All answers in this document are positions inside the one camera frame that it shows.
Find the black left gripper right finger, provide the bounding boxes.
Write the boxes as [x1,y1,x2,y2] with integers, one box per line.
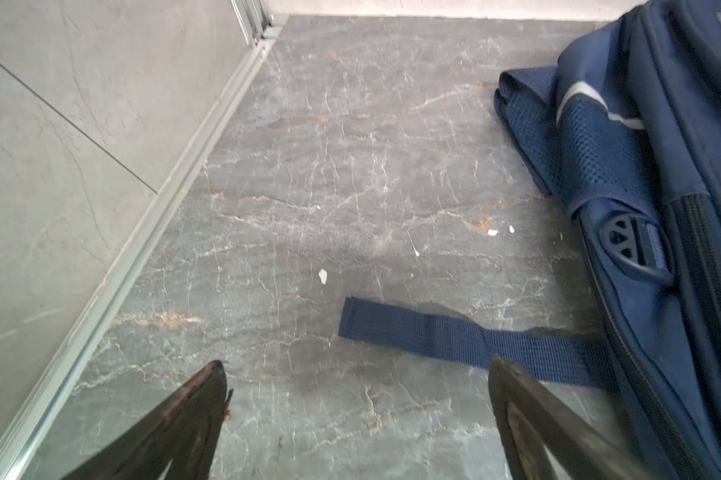
[488,357,654,479]

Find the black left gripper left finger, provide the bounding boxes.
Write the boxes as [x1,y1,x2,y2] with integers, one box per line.
[66,360,234,479]

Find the navy blue student backpack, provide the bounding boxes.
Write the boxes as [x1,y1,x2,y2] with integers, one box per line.
[338,1,721,479]

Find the aluminium frame rails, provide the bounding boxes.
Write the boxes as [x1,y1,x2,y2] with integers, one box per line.
[0,1,272,479]

